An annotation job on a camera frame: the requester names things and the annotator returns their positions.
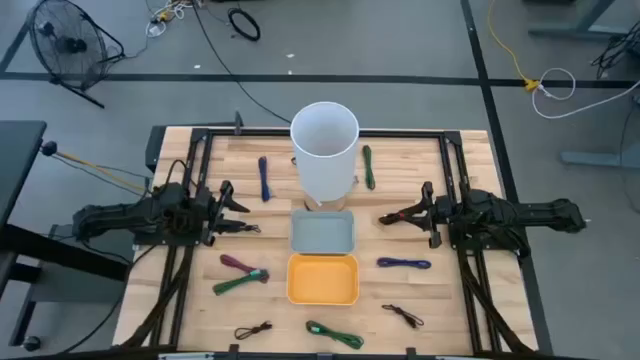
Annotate black aluminium table frame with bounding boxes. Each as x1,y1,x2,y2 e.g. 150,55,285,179
119,124,539,360

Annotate black cable tangle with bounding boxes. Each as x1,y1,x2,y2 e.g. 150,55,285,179
589,32,640,80

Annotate green braided USB cable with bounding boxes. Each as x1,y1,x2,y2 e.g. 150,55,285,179
305,320,365,350
362,144,376,191
212,268,270,296

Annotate grey desk foot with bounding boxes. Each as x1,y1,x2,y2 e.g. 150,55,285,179
559,94,640,171

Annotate wooden lamp base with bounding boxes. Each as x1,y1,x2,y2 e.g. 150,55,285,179
303,192,347,213

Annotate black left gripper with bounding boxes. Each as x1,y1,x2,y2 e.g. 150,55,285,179
191,179,251,247

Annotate purple braided USB cable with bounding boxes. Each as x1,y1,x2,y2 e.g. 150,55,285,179
376,256,433,270

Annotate black side table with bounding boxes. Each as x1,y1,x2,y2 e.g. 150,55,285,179
0,119,132,351

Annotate blue braided USB cable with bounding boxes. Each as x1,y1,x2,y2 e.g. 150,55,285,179
257,155,272,203

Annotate white cable bundle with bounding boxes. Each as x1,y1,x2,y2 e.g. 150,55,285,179
144,0,202,39

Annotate white looped cable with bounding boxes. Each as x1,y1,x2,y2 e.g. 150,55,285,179
531,67,640,121

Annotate white cylindrical lamp shade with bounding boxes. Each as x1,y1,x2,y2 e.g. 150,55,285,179
289,101,361,204

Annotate black floor fan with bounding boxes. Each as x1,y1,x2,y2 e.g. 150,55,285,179
27,0,126,110

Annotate yellow extension cord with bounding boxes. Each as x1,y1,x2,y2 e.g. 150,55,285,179
487,0,542,92

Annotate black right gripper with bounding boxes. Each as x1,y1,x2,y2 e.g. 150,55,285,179
378,180,454,250

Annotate long black power cable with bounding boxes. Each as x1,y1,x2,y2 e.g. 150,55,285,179
191,0,293,125

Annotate black knob with yellow cable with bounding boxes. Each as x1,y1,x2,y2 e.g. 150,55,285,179
39,141,151,194

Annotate grey desk leg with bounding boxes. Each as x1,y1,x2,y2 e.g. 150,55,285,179
527,0,640,42

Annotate grey plastic bin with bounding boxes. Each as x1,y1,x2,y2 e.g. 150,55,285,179
290,208,356,255

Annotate coiled black cable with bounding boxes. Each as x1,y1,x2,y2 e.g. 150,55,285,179
227,7,262,43

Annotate yellow plastic bin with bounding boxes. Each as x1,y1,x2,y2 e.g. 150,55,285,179
286,252,361,307

